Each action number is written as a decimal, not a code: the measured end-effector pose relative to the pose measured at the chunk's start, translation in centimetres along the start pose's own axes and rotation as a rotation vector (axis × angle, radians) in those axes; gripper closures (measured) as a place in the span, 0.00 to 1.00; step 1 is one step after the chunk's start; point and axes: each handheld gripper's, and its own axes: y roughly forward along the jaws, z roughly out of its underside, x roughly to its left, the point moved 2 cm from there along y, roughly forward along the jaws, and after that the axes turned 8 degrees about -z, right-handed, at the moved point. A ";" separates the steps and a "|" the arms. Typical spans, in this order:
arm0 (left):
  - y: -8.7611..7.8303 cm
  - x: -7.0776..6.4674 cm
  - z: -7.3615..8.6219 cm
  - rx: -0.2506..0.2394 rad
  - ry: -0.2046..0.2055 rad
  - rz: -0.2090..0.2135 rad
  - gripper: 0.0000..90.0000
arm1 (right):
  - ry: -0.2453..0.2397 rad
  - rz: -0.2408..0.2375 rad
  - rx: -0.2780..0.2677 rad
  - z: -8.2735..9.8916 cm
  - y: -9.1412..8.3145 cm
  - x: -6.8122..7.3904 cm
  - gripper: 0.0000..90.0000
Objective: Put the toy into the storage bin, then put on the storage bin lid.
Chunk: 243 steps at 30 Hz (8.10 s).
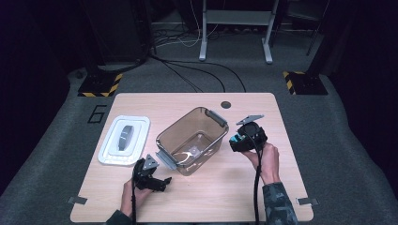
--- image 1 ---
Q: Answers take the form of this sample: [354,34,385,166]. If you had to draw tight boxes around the clear brown storage box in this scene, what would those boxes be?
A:
[155,106,230,177]

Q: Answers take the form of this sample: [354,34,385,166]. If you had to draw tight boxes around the left hand-held gripper black cable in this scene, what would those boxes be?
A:
[130,167,138,225]

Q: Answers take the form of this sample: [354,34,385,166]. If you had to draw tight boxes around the right hand-held gripper black cable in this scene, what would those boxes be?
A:
[247,129,265,225]

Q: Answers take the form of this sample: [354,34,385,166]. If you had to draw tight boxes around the black base plate yellow stripes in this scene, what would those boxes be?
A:
[283,70,329,96]
[77,72,124,98]

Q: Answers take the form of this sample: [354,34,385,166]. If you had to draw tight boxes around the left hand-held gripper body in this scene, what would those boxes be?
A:
[132,154,160,190]

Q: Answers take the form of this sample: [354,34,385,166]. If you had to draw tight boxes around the bundle of floor cables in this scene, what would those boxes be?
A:
[152,0,226,49]

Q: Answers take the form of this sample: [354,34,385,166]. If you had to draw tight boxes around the long black floor cable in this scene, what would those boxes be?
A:
[149,55,247,94]

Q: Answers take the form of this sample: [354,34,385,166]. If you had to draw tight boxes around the hand-held gripper black cable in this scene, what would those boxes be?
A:
[247,129,265,225]
[130,167,138,225]

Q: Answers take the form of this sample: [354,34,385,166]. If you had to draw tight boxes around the person's right hand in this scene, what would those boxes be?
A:
[242,142,281,186]

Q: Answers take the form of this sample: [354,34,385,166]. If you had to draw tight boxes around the grey tape strip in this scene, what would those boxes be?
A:
[67,195,88,206]
[296,197,320,207]

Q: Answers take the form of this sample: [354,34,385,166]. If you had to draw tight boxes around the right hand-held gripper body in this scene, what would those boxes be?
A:
[235,114,268,153]

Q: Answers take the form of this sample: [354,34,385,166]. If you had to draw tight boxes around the short black floor cable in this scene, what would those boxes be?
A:
[159,59,205,94]

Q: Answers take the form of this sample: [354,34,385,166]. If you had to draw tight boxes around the white metal stand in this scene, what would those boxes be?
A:
[198,0,281,65]

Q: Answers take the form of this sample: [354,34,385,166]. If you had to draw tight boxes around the person's left hand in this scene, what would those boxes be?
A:
[119,178,154,218]

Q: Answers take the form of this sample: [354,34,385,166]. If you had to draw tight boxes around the dark cabinet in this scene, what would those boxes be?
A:
[93,0,155,65]

